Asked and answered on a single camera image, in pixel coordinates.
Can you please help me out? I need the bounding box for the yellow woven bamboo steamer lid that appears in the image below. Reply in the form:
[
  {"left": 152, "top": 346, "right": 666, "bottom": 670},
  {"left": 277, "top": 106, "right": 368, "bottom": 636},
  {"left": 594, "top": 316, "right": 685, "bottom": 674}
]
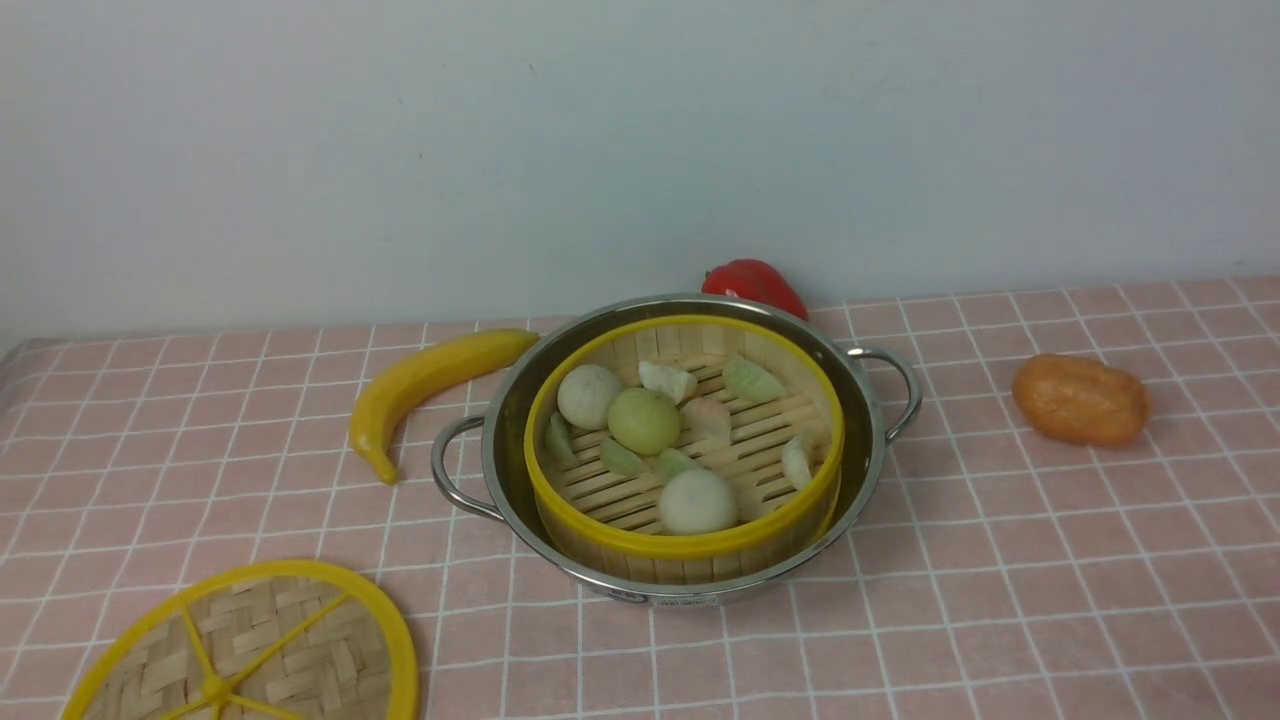
[{"left": 63, "top": 559, "right": 422, "bottom": 719}]

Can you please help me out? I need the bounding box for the yellow-rimmed bamboo steamer basket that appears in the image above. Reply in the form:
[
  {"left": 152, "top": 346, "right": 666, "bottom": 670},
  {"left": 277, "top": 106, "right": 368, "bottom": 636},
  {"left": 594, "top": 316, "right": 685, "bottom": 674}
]
[{"left": 522, "top": 314, "right": 847, "bottom": 585}]

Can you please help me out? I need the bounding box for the green round bun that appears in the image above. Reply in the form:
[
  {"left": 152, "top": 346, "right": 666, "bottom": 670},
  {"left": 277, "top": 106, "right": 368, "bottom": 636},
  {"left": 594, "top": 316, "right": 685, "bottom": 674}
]
[{"left": 607, "top": 387, "right": 681, "bottom": 456}]

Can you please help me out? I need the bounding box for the white round bun front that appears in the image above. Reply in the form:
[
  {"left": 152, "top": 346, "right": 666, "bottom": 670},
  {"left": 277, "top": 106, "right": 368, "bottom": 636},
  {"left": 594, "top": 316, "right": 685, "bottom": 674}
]
[{"left": 657, "top": 469, "right": 739, "bottom": 536}]

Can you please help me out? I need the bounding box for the white round bun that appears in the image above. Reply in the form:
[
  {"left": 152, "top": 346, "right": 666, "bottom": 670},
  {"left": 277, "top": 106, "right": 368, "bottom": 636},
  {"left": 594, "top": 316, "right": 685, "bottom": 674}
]
[
  {"left": 557, "top": 364, "right": 625, "bottom": 430},
  {"left": 657, "top": 469, "right": 739, "bottom": 536}
]

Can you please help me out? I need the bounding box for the pink dumpling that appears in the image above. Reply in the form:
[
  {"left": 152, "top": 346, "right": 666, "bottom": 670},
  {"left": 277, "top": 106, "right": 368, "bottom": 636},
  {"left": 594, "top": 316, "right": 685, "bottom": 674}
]
[{"left": 680, "top": 396, "right": 732, "bottom": 445}]

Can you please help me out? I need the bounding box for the yellow plastic banana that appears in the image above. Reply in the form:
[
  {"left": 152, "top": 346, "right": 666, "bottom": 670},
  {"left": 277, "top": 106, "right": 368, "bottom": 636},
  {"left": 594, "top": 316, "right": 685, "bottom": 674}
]
[{"left": 348, "top": 328, "right": 540, "bottom": 486}]

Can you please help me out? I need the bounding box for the white dumpling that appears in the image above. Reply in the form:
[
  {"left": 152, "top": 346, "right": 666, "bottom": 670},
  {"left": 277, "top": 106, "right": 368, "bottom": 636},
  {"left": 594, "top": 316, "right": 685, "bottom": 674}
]
[{"left": 637, "top": 360, "right": 698, "bottom": 406}]

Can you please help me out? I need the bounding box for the pink checked tablecloth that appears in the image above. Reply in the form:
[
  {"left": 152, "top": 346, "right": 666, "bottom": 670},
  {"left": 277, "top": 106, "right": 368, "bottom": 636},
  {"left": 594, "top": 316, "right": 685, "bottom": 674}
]
[{"left": 1, "top": 277, "right": 1279, "bottom": 719}]

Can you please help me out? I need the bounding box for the orange-brown potato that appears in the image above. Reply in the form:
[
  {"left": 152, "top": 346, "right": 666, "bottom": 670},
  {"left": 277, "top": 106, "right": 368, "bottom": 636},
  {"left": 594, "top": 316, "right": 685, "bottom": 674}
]
[{"left": 1011, "top": 354, "right": 1152, "bottom": 446}]

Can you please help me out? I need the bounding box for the red bell pepper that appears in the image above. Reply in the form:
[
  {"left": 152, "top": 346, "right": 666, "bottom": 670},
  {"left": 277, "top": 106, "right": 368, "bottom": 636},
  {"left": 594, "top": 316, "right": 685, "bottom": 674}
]
[{"left": 700, "top": 258, "right": 810, "bottom": 322}]

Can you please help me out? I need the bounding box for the stainless steel pot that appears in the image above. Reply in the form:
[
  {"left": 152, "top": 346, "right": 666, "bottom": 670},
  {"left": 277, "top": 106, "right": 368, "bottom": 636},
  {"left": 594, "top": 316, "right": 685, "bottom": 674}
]
[{"left": 431, "top": 293, "right": 922, "bottom": 607}]

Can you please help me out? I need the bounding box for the green dumpling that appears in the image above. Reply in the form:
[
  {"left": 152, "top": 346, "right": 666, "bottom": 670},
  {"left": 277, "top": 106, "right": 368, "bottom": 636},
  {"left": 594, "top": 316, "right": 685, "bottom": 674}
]
[{"left": 721, "top": 354, "right": 787, "bottom": 404}]

